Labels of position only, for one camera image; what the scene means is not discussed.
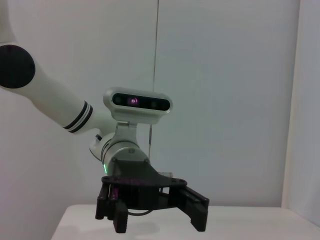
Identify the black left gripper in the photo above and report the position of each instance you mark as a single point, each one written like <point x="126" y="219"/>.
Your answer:
<point x="140" y="180"/>

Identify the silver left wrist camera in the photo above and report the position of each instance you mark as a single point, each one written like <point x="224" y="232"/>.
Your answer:
<point x="140" y="113"/>

